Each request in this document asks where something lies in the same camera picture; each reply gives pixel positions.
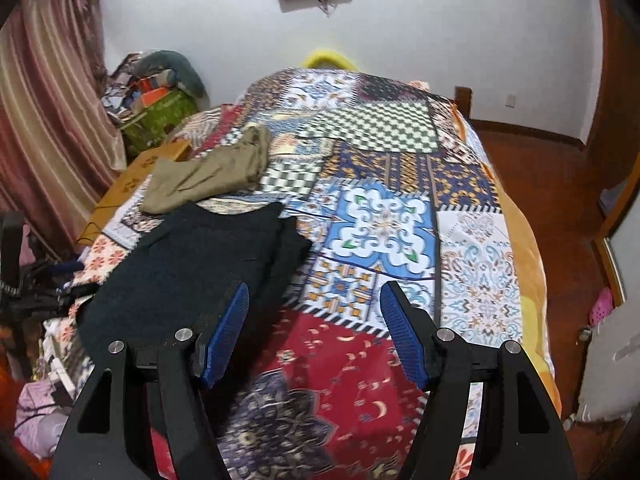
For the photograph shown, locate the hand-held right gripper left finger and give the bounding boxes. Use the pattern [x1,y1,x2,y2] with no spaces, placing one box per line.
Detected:
[50,281,251,480]

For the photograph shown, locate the blue grey cloth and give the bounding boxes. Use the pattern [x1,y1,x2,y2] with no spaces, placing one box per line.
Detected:
[597,180,628,213]

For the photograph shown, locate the striped orange blanket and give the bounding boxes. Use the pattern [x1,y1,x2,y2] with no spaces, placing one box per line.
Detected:
[167,105,241,153]

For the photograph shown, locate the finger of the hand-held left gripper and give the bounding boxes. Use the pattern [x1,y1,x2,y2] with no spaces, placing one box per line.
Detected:
[47,282,93,311]
[27,259,85,281]

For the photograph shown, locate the white bundle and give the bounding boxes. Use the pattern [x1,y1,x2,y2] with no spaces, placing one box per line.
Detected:
[575,305,640,423]

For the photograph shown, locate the pile of mixed clutter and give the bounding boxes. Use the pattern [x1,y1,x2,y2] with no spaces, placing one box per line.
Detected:
[102,52,151,126]

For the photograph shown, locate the orange box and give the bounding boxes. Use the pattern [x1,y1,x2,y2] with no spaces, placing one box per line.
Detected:
[135,87,168,111]

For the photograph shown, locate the brown wooden door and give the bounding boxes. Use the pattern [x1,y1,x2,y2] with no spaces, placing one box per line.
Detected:
[580,0,640,186]

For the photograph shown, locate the pink slippers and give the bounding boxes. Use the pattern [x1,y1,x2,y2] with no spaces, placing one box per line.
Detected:
[587,287,615,328]

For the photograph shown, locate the pink and gold striped curtain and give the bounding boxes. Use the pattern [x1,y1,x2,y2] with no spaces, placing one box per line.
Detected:
[0,0,128,261]

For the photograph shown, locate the plain orange blanket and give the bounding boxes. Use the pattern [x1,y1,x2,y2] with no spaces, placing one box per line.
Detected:
[495,185,556,396]

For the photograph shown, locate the black chair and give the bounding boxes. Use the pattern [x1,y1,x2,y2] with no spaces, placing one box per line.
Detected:
[0,210,27,273]

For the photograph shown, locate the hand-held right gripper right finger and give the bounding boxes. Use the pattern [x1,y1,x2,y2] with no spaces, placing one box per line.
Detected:
[379,281,586,480]

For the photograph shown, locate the wood framed mirror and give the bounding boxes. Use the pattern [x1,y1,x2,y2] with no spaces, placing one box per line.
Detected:
[592,160,640,308]

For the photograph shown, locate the khaki pants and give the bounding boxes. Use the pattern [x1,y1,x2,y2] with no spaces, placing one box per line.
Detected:
[140,125,272,215]

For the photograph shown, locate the yellow foam tube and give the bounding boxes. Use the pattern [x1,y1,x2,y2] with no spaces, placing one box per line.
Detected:
[301,49,358,71]

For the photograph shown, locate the thin black cable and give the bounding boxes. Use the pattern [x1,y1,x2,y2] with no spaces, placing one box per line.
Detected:
[75,205,108,243]

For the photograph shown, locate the pink cloth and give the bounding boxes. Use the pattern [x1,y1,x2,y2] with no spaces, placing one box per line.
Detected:
[12,380,76,461]

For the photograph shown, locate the patchwork patterned bedspread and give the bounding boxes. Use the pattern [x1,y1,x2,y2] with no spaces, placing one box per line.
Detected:
[45,66,556,480]

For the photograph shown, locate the wooden lap desk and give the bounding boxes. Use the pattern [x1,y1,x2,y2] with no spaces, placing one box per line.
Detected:
[77,139,193,246]

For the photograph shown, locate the black pants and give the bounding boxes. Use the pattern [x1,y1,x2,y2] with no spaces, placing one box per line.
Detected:
[75,201,313,376]

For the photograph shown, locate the grey plush pillow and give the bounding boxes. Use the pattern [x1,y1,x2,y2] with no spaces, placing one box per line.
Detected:
[140,50,206,98]

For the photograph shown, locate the green patterned bag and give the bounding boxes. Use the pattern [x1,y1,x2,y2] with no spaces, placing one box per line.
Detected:
[120,89,198,158]

